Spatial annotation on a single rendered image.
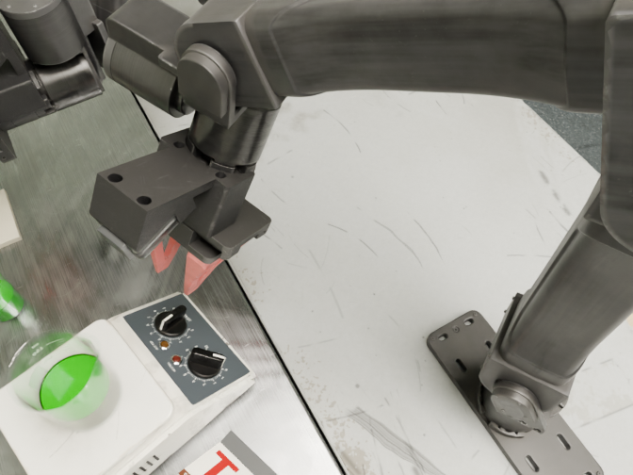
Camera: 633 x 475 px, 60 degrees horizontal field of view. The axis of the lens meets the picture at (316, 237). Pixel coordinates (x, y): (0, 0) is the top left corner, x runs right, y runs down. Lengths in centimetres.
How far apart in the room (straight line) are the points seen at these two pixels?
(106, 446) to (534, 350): 35
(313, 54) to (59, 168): 54
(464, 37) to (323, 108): 55
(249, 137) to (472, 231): 37
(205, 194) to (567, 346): 28
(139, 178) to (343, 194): 37
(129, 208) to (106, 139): 44
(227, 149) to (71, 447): 28
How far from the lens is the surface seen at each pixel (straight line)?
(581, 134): 219
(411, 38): 27
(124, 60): 43
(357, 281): 64
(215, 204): 41
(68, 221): 74
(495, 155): 78
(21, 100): 61
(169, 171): 39
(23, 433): 54
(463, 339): 62
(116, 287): 67
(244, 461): 57
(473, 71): 27
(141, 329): 57
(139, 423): 51
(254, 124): 39
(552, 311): 39
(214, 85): 33
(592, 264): 34
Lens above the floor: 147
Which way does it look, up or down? 59 degrees down
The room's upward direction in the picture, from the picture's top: 1 degrees clockwise
